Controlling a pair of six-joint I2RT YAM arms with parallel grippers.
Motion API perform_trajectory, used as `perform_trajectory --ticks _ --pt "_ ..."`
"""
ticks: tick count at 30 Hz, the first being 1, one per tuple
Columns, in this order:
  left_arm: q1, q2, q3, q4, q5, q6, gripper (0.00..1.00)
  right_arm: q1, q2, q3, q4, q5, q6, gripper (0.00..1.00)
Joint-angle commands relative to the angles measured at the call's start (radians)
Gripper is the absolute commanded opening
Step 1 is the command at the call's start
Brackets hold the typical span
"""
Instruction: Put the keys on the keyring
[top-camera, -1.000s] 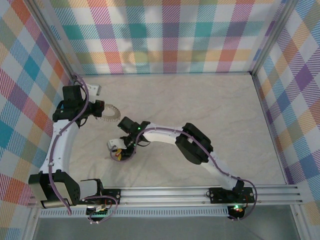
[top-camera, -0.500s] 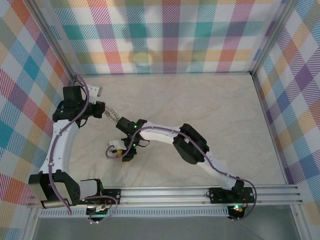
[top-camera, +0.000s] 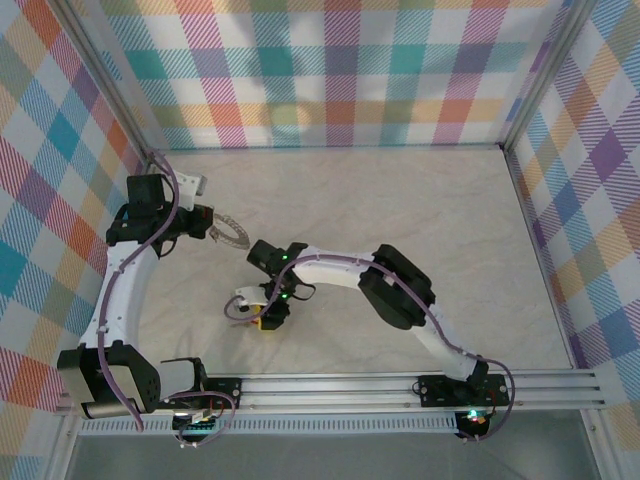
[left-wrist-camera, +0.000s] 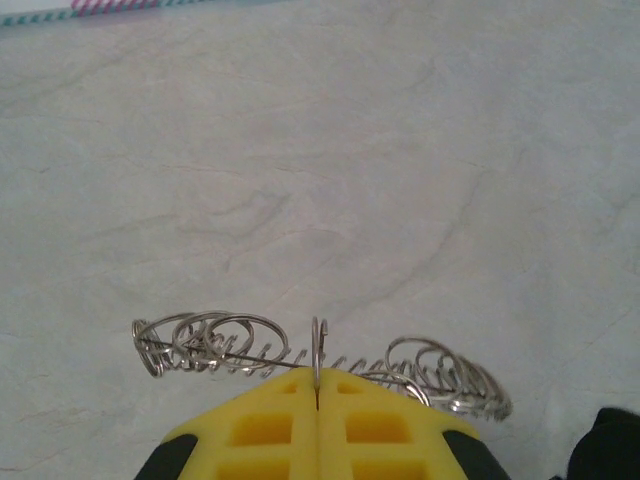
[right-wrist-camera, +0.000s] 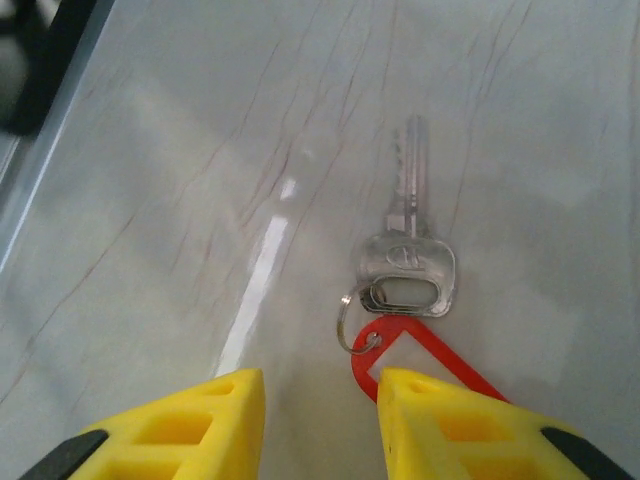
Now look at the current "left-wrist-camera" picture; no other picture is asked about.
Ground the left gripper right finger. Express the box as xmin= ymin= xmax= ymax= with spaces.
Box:
xmin=316 ymin=367 xmax=511 ymax=480

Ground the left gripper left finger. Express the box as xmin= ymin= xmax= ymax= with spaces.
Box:
xmin=134 ymin=367 xmax=320 ymax=480

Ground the silver keyring chain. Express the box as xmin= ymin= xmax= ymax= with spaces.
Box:
xmin=131 ymin=309 xmax=515 ymax=426

